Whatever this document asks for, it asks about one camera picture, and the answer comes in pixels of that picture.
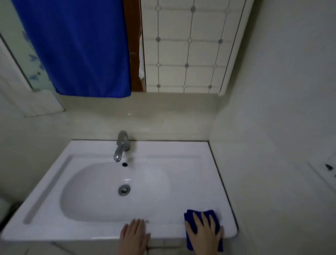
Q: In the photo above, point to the metal sink drain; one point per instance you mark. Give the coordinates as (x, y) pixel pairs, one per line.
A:
(124, 190)

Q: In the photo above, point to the small blue cleaning cloth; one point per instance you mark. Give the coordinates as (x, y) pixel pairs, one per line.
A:
(189, 216)

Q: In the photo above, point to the chrome faucet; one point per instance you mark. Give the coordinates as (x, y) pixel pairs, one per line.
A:
(122, 144)

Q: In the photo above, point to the white patterned wall cabinet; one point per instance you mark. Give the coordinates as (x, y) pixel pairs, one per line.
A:
(181, 52)

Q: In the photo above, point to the person's left hand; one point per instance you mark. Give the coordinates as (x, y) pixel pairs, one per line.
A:
(135, 236)

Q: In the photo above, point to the person's right hand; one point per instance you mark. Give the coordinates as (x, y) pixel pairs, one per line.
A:
(206, 240)

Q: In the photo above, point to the large blue towel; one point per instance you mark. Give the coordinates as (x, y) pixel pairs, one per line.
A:
(78, 47)

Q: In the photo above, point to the white ceramic sink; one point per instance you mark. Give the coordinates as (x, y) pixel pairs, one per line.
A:
(173, 160)

